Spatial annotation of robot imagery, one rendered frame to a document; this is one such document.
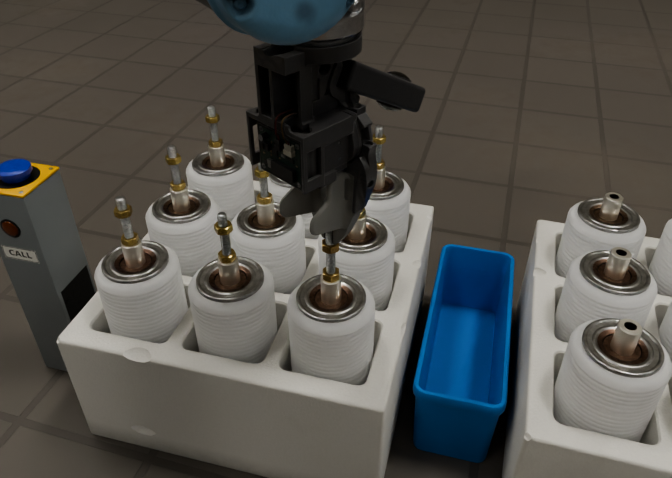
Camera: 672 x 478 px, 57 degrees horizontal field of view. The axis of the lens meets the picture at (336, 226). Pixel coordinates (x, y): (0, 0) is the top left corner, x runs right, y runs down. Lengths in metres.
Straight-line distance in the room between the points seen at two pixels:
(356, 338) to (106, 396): 0.33
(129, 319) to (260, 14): 0.53
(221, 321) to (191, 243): 0.16
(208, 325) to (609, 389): 0.41
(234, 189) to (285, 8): 0.63
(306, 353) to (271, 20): 0.45
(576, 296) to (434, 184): 0.65
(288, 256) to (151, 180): 0.68
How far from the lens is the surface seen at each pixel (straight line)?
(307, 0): 0.28
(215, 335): 0.70
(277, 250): 0.76
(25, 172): 0.82
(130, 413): 0.83
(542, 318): 0.79
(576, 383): 0.67
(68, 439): 0.93
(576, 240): 0.84
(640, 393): 0.66
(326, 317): 0.64
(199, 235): 0.80
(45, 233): 0.84
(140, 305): 0.73
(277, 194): 0.85
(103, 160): 1.51
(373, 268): 0.74
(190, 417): 0.78
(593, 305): 0.74
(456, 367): 0.94
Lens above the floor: 0.70
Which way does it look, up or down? 36 degrees down
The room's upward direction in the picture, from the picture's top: straight up
